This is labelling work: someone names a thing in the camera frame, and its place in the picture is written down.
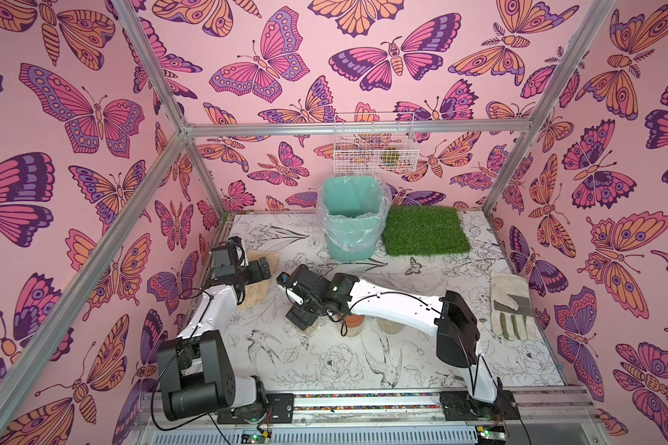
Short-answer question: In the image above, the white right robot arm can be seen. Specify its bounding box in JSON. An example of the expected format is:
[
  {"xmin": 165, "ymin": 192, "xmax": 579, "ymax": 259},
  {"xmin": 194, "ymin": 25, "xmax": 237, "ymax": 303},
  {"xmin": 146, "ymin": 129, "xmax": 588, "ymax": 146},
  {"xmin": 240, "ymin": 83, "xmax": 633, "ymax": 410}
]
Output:
[{"xmin": 276, "ymin": 264, "xmax": 500, "ymax": 406}]

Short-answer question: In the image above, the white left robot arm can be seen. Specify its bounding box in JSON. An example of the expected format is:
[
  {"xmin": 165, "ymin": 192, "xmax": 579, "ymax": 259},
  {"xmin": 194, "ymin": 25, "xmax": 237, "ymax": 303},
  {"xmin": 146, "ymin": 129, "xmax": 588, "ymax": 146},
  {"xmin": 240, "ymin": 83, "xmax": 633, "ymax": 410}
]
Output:
[{"xmin": 157, "ymin": 237, "xmax": 271, "ymax": 423}]

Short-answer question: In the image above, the beige work glove left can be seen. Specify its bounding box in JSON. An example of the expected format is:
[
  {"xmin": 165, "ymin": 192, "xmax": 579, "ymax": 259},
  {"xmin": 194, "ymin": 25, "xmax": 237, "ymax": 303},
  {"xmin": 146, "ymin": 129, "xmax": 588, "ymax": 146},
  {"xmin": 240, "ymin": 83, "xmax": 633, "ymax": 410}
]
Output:
[{"xmin": 239, "ymin": 250, "xmax": 280, "ymax": 309}]

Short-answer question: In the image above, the brown lid peanut jar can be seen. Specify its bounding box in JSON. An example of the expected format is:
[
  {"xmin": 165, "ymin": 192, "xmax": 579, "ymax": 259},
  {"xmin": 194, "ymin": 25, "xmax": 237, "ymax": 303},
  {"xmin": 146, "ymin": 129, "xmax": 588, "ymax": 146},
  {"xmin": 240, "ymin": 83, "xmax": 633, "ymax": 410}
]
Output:
[{"xmin": 341, "ymin": 314, "xmax": 366, "ymax": 337}]

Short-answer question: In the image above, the green lid peanut jar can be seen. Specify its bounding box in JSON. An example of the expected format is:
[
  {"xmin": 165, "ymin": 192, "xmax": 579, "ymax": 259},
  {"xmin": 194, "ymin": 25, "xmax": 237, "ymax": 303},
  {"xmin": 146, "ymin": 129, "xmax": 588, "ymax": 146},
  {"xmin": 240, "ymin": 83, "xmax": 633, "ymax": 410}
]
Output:
[{"xmin": 377, "ymin": 318, "xmax": 405, "ymax": 336}]

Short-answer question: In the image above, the clear plastic bin liner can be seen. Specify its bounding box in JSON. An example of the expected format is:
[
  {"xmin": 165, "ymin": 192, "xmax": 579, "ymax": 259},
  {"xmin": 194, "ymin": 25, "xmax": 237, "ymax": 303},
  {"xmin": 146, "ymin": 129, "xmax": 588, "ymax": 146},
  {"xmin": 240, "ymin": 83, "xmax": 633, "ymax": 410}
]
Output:
[{"xmin": 315, "ymin": 173, "xmax": 393, "ymax": 258}]

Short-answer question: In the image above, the mint green trash bin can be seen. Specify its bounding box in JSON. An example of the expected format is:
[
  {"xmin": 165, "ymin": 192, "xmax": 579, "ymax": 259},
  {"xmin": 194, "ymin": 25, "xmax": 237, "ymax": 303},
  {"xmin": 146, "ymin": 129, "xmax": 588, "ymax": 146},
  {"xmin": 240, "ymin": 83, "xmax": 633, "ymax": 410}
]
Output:
[{"xmin": 320, "ymin": 175, "xmax": 386, "ymax": 263}]

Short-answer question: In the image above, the green artificial grass mat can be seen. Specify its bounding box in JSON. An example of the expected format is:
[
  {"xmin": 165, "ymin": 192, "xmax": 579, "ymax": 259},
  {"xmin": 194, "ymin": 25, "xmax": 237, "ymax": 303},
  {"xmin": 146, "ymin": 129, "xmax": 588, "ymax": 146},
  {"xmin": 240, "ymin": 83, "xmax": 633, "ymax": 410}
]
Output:
[{"xmin": 382, "ymin": 206, "xmax": 471, "ymax": 257}]

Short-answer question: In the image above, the green object in basket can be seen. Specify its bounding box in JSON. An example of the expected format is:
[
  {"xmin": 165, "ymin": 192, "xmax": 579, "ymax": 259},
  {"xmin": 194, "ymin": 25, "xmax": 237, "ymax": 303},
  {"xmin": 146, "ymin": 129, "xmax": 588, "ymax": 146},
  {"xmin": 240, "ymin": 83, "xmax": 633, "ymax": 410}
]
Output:
[{"xmin": 380, "ymin": 148, "xmax": 400, "ymax": 169}]

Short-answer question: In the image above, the cream work glove right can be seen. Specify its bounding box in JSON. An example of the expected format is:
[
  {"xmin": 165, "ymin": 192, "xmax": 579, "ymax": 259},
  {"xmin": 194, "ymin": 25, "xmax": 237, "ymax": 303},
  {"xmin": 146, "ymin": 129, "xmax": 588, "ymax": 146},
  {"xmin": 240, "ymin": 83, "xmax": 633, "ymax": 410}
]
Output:
[{"xmin": 490, "ymin": 271, "xmax": 539, "ymax": 341}]

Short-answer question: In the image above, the white wire basket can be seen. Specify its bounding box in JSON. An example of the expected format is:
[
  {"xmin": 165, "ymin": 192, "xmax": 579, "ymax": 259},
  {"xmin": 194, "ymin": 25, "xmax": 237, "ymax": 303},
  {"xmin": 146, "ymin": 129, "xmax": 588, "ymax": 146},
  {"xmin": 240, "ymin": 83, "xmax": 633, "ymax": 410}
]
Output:
[{"xmin": 331, "ymin": 121, "xmax": 419, "ymax": 175}]

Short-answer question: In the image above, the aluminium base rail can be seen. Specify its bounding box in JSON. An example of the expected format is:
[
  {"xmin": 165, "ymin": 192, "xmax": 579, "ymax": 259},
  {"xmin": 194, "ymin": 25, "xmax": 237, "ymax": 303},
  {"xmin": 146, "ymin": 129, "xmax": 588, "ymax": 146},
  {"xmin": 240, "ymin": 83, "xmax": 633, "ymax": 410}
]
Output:
[{"xmin": 127, "ymin": 387, "xmax": 612, "ymax": 444}]

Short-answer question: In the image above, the aluminium frame post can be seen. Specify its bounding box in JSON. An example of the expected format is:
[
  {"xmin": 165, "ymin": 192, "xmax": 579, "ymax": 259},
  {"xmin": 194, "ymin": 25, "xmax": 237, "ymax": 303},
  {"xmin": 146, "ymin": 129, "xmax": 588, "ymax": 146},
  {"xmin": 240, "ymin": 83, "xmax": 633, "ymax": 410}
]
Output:
[{"xmin": 482, "ymin": 0, "xmax": 615, "ymax": 216}]

